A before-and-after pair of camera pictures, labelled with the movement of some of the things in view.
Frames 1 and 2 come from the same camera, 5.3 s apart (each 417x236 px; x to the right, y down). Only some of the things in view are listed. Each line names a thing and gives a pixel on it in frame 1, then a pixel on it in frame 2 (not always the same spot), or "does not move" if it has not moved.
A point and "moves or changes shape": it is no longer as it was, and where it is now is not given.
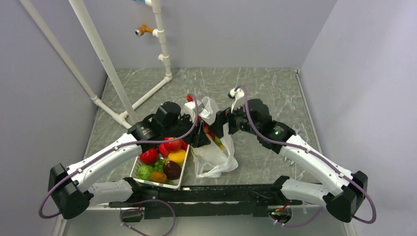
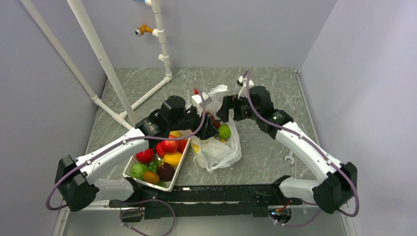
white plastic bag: x=211 y=160 moves or changes shape
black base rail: x=207 y=201 does not move
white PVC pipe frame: x=120 y=117 does not move
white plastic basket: x=177 y=183 -> x=127 y=172
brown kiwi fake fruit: x=158 y=177 -> x=151 y=177
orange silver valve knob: x=140 y=31 does not move
